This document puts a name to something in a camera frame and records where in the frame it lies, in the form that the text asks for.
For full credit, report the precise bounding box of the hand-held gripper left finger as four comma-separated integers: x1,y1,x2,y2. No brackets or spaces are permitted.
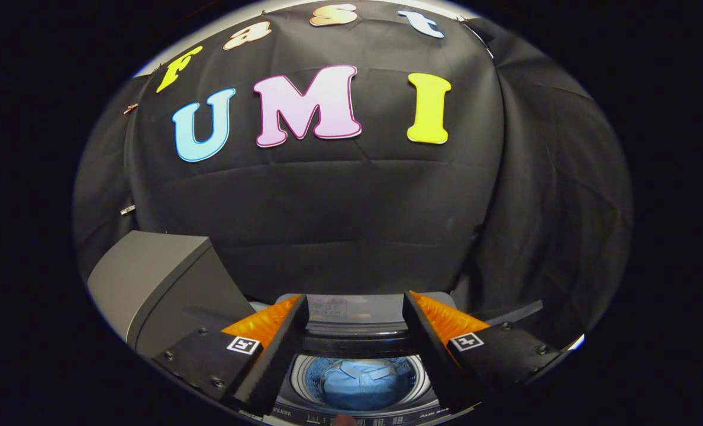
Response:
151,294,310,417

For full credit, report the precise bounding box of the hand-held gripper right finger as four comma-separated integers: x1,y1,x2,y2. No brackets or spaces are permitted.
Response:
401,291,560,414

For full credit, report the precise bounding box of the grey cabinet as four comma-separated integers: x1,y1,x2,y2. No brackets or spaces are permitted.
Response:
87,230,257,359

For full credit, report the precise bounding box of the light blue polo shirt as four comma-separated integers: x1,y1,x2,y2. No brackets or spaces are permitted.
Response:
318,358,412,412

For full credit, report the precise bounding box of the grey washing machine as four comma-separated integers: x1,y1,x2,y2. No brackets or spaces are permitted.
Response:
251,292,544,426

